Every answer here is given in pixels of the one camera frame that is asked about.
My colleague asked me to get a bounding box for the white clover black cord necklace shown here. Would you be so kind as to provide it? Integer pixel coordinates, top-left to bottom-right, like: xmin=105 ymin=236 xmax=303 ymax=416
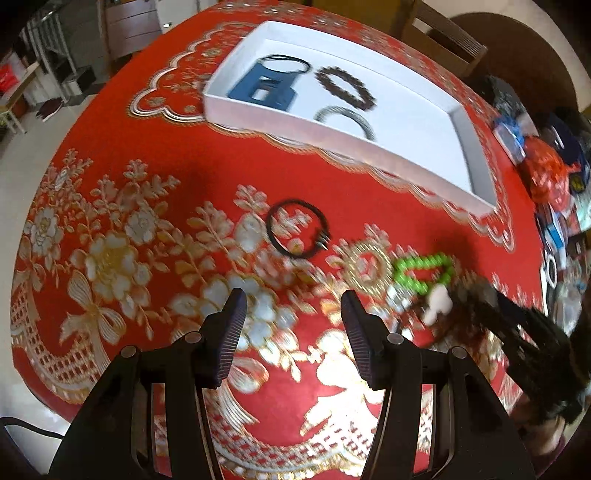
xmin=392 ymin=283 xmax=459 ymax=342

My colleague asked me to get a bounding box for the green bead bracelet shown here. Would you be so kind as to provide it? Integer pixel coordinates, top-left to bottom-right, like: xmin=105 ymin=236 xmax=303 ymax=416
xmin=392 ymin=252 xmax=457 ymax=296

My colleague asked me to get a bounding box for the black bangle with charm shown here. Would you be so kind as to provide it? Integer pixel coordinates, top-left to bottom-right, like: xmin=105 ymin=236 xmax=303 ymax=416
xmin=264 ymin=198 xmax=331 ymax=260

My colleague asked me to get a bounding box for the silver mesh bracelet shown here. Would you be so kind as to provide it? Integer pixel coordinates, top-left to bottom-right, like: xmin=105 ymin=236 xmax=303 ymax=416
xmin=314 ymin=105 xmax=376 ymax=141

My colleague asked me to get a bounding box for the dark brown bead bracelet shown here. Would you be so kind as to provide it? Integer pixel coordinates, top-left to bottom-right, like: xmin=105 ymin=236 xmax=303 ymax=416
xmin=315 ymin=66 xmax=377 ymax=112

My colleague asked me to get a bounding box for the red floral tablecloth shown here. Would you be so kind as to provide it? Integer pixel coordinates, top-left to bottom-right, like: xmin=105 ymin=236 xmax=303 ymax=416
xmin=10 ymin=1 xmax=542 ymax=479

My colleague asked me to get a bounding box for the orange plastic bag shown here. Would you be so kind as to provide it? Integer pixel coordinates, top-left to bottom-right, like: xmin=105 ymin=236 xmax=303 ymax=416
xmin=519 ymin=136 xmax=571 ymax=211

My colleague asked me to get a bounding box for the blue white tissue pack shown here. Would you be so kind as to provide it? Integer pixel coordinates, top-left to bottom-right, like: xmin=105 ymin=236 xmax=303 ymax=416
xmin=492 ymin=113 xmax=531 ymax=165

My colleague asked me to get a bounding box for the black plastic bag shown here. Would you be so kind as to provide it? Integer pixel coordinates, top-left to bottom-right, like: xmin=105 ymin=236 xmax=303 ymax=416
xmin=483 ymin=75 xmax=527 ymax=119

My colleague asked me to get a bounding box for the white shallow tray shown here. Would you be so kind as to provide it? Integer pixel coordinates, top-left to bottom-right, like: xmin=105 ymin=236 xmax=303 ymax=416
xmin=204 ymin=21 xmax=497 ymax=217

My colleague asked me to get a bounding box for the dark round table top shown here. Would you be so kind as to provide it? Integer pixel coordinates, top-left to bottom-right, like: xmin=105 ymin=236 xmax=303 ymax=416
xmin=452 ymin=12 xmax=578 ymax=115

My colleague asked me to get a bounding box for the small white side table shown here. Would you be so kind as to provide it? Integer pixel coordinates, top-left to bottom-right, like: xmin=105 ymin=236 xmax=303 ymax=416
xmin=0 ymin=61 xmax=40 ymax=134

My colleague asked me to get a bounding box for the wooden chair slatted back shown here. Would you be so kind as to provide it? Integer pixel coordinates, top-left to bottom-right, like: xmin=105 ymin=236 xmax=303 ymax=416
xmin=401 ymin=1 xmax=488 ymax=79

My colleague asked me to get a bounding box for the red gift bag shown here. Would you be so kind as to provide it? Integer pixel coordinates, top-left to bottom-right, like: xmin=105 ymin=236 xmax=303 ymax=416
xmin=0 ymin=64 xmax=19 ymax=95

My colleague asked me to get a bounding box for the wooden chair with jacket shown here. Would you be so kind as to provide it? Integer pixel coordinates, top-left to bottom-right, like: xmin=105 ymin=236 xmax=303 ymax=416
xmin=96 ymin=0 xmax=161 ymax=61

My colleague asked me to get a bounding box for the metal stair railing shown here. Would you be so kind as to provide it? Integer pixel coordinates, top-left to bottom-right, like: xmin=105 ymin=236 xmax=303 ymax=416
xmin=26 ymin=2 xmax=77 ymax=101

